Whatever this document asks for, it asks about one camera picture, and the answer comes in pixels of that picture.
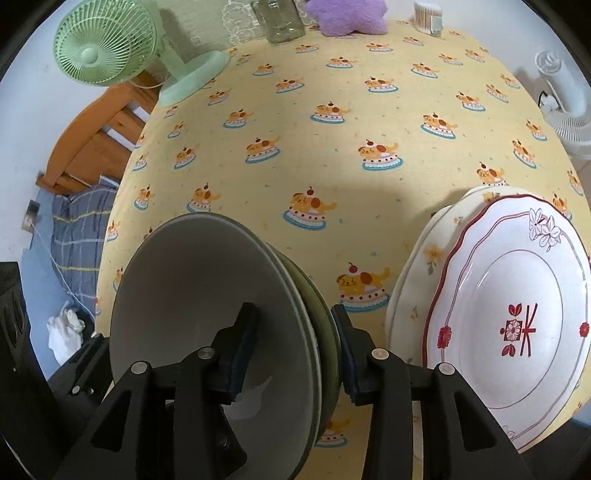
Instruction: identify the wall socket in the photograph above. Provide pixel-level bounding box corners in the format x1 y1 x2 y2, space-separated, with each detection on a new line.
23 199 41 232

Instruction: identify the green desk fan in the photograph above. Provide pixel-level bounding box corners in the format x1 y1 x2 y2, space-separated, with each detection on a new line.
53 0 230 108

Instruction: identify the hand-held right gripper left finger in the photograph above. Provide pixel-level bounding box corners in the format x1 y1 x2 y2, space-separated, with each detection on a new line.
53 302 259 480

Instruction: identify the white plate with red trim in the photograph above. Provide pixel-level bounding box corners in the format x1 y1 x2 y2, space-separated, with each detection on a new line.
421 194 591 453

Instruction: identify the grey-green patterned mat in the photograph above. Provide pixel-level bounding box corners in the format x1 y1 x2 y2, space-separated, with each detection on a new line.
154 0 315 56

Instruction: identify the glass jar with dark lid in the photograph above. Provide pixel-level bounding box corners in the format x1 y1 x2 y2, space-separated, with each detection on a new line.
252 0 305 45

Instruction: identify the white crumpled cloth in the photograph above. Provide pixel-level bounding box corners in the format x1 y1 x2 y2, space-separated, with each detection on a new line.
46 307 87 365

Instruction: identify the cotton swab container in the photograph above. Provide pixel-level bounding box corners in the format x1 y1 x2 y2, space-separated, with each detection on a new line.
412 0 445 36

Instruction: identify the large yellow floral plate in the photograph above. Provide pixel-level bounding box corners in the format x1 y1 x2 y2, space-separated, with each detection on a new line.
385 185 575 370

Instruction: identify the blue plaid blanket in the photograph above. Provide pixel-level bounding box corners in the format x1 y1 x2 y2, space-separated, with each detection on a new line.
51 178 123 301

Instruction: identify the purple plush toy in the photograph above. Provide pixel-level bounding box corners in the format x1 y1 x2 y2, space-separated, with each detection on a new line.
305 0 389 37

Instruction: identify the white cable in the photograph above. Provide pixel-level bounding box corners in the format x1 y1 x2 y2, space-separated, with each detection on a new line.
31 224 95 319

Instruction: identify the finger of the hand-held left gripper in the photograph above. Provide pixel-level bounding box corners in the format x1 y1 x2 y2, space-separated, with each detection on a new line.
46 335 114 423
212 406 249 480

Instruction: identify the white fan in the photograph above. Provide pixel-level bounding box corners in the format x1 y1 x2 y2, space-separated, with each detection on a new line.
534 50 591 160

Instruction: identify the black object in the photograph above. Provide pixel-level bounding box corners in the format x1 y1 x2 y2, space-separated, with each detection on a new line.
0 261 31 374

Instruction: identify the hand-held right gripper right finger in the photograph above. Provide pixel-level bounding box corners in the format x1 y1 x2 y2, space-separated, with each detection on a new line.
331 304 539 480

